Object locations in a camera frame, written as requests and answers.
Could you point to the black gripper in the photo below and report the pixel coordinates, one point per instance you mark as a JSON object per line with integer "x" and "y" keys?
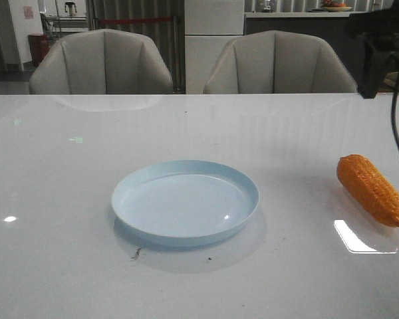
{"x": 380, "y": 32}

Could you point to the orange plastic corn cob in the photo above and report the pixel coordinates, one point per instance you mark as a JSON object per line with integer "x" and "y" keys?
{"x": 364, "y": 181}

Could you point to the light blue round plate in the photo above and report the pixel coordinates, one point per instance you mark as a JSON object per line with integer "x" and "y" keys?
{"x": 185, "y": 203}

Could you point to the dark counter with white top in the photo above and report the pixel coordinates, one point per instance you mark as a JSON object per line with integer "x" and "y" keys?
{"x": 328, "y": 26}

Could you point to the fruit bowl on counter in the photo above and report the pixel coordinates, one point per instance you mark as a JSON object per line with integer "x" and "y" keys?
{"x": 334, "y": 6}

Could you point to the right grey upholstered chair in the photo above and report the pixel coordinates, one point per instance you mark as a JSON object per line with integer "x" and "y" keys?
{"x": 279, "y": 62}

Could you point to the grey upholstered chair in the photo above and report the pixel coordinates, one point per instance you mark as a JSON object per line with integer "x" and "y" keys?
{"x": 279, "y": 62}
{"x": 104, "y": 61}

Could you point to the white cabinet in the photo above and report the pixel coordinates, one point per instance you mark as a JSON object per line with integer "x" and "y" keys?
{"x": 209, "y": 25}

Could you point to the red barrier belt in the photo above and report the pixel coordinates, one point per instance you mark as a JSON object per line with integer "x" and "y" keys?
{"x": 135, "y": 21}

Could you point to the left grey upholstered chair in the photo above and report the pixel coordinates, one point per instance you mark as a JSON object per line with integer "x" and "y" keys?
{"x": 104, "y": 61}

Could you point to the red bin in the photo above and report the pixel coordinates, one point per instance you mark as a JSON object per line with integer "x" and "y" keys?
{"x": 39, "y": 47}

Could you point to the metal stanchion post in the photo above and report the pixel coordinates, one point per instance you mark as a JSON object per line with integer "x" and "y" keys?
{"x": 176, "y": 54}

